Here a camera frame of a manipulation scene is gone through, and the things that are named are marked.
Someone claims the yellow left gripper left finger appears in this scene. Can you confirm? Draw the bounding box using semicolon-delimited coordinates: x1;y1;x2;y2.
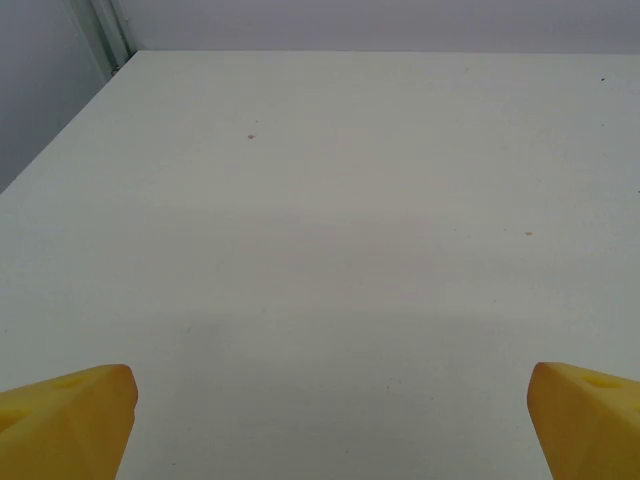
0;364;139;480

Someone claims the aluminium frame post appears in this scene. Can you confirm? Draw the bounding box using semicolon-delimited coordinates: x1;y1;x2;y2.
74;0;137;75

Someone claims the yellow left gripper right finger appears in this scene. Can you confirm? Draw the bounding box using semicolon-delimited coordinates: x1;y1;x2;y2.
526;361;640;480

